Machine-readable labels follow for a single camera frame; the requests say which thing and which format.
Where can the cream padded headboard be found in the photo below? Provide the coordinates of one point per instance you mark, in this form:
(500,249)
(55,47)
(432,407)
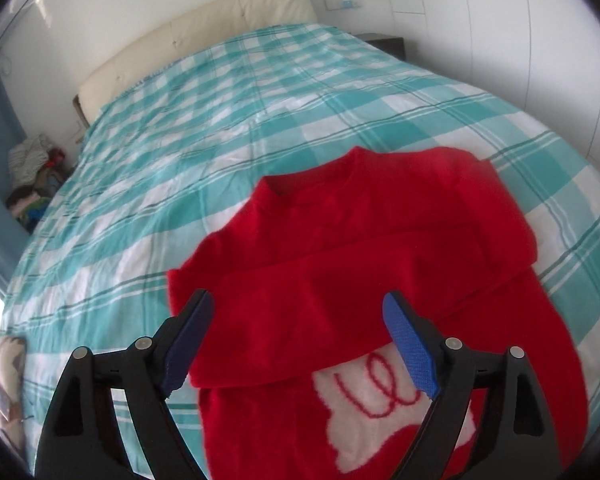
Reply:
(190,30)

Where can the pile of mixed clothes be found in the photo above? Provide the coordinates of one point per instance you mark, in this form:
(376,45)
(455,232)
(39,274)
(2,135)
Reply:
(32,170)

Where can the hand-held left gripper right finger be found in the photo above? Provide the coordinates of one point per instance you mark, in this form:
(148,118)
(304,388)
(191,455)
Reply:
(412,345)

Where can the white wardrobe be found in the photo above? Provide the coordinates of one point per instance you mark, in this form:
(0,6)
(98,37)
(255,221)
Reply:
(505,35)

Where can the cream printed cushion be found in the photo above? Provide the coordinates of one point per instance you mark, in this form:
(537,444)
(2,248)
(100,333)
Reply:
(7,390)

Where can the teal and white checked bedsheet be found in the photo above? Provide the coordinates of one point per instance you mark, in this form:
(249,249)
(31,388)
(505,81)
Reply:
(230,135)

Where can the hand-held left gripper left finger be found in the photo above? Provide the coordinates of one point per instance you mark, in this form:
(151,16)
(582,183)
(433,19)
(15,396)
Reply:
(187,345)

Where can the red sweater with white animal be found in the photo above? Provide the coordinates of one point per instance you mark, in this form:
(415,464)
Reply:
(340,260)

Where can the dark wooden nightstand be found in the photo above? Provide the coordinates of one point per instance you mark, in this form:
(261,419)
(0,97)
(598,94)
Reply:
(385,42)

